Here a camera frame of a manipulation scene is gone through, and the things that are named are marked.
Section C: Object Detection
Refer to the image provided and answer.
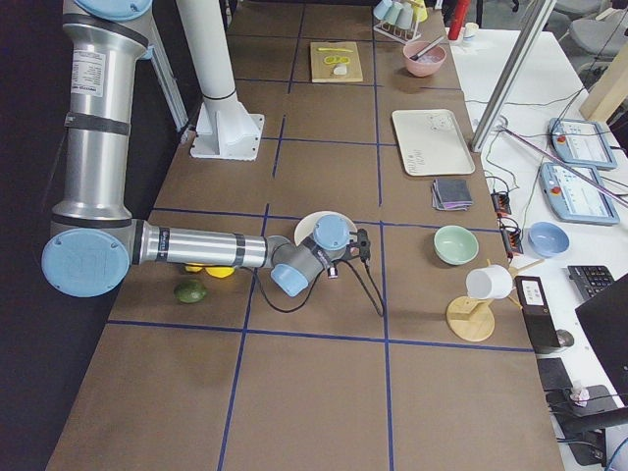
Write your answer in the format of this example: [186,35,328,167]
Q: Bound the purple folded cloth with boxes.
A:
[433,196,473,211]

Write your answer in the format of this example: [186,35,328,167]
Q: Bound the grey folded cloth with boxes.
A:
[432,178,473,204]

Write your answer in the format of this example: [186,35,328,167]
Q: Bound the cup rack with cups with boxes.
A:
[373,0,428,44]

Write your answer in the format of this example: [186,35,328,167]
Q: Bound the yellow lemon upper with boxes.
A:
[184,264,205,273]

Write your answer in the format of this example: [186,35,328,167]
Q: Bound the black computer mouse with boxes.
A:
[555,329,575,348]

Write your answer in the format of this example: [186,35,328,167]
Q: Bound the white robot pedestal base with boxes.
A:
[177,0,265,161]

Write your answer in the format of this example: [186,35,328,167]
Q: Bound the wooden cup stand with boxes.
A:
[445,260,543,341]

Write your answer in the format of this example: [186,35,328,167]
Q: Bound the green bowl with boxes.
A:
[434,225,479,266]

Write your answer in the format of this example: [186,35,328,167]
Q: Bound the cream round plate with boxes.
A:
[293,210,357,245]

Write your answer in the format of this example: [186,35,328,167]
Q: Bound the pink bowl with ice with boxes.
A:
[402,40,447,78]

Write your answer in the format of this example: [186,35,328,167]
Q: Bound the orange black connector lower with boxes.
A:
[498,218,524,260]

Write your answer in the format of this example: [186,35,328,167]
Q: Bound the yellow lemon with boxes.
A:
[204,266,235,279]
[184,264,205,273]

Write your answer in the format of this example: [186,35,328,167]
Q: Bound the orange black connector upper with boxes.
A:
[491,191,511,217]

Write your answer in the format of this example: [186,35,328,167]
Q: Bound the metal black-tipped tongs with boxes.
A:
[409,35,445,61]

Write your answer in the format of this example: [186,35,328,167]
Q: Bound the black keyboard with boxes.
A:
[567,265,615,300]

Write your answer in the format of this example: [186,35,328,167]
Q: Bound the black monitor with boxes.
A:
[576,275,628,394]

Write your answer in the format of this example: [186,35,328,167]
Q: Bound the white cup on stand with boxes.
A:
[465,265,513,299]

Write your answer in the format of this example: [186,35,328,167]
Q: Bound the blue bowl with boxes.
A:
[527,222,570,258]

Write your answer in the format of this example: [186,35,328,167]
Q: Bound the teach pendant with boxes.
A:
[540,162,620,226]
[549,118,618,171]

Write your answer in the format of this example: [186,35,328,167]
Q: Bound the bamboo cutting board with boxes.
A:
[310,41,363,83]

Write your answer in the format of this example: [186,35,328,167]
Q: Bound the teach pendant upper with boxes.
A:
[549,118,618,171]

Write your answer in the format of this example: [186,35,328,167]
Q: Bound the yellow plastic knife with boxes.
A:
[317,47,353,53]

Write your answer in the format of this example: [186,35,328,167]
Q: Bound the white small cup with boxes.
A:
[462,22,480,44]

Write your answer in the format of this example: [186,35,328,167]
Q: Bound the black box device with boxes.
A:
[514,276,560,354]

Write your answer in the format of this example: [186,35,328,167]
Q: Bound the teach pendant lower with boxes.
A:
[540,162,620,226]

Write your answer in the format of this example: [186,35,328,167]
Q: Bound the orange black connector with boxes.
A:
[498,218,524,260]
[491,191,511,217]

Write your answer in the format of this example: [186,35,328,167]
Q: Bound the yellow lemon lower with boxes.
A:
[204,266,235,279]

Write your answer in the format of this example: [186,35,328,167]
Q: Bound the white bear tray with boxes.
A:
[392,109,475,177]

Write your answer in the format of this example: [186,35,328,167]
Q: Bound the aluminium frame post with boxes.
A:
[470,0,556,152]

